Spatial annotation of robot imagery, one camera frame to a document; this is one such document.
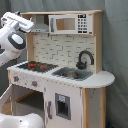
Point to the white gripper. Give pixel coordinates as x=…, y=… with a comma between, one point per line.
x=23, y=24

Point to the white oven door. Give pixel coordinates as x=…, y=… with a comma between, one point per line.
x=5, y=101

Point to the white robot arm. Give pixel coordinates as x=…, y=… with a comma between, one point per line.
x=13, y=44

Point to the wooden toy kitchen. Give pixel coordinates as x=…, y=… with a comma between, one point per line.
x=63, y=50

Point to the grey range hood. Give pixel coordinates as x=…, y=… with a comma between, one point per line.
x=41, y=23

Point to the white toy microwave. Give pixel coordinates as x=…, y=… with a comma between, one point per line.
x=71, y=24

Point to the black toy stovetop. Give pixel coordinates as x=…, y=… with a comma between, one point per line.
x=37, y=66

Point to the left red oven knob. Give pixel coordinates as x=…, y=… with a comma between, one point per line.
x=16, y=78

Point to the red oven knob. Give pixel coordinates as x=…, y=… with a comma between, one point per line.
x=16, y=78
x=34, y=83

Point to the right red oven knob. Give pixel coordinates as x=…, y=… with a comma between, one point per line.
x=34, y=83

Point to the grey toy sink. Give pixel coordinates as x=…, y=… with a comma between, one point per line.
x=72, y=73

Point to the black toy faucet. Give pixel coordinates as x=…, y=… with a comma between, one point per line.
x=82, y=63

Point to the white cabinet door with dispenser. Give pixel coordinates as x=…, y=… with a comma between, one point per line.
x=63, y=106

